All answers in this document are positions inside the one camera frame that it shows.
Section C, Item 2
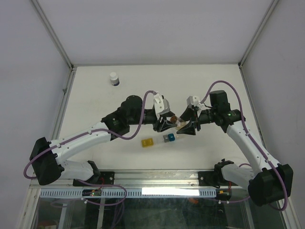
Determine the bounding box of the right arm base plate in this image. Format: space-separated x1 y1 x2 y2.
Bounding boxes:
197 170 238 188

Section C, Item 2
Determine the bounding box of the clear bottle gold cap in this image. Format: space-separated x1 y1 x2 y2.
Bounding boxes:
175 117 187 130

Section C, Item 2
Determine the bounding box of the aluminium mounting rail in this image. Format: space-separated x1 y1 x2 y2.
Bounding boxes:
30 168 286 190

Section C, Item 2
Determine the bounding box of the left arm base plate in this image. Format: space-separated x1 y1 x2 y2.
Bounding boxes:
85 170 115 185

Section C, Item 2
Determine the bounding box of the white slotted cable duct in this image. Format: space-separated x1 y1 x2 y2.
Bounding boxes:
40 187 216 198

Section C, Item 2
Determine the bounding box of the white pill bottle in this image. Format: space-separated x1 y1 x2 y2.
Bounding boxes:
110 72 120 86

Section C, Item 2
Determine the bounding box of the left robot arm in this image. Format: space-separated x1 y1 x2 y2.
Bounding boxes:
30 94 175 186

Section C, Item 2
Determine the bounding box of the weekly pill organizer strip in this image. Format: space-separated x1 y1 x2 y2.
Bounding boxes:
141 133 185 148

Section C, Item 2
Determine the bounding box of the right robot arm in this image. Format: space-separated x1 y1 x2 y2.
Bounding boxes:
177 90 293 206

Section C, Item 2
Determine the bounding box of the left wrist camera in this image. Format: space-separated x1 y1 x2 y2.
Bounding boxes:
153 93 170 119

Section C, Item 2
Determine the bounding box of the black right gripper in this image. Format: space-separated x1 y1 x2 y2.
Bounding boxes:
175 106 217 135

